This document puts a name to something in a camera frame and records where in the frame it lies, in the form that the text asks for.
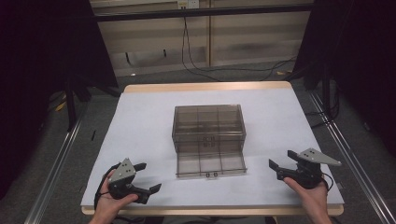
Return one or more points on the black metal stand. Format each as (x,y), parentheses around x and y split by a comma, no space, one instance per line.
(326,93)
(71,105)

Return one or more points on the metal floor rail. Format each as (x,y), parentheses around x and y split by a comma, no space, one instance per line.
(351,161)
(53,174)

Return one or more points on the yellow floor tape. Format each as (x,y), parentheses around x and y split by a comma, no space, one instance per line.
(60,106)

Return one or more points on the wooden table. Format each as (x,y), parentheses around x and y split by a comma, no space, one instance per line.
(205,86)

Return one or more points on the transparent grey drawer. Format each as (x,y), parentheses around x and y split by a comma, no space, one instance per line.
(211,164)

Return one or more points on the transparent grey drawer box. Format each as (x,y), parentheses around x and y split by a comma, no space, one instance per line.
(208,127)

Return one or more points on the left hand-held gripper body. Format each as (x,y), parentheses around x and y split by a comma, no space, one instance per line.
(122,171)

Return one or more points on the white power outlet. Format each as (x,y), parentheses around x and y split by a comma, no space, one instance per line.
(188,3)

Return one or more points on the black curtain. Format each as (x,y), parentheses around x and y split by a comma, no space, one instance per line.
(358,62)
(37,62)

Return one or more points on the black horizontal bar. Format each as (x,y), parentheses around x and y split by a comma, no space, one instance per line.
(202,12)

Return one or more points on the person's right hand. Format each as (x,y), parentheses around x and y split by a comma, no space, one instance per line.
(313,199)

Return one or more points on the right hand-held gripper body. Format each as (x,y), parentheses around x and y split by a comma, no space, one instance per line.
(309,172)

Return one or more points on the white table mat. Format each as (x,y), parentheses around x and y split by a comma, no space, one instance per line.
(149,124)

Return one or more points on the person's left hand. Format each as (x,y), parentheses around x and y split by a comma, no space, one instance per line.
(109,205)

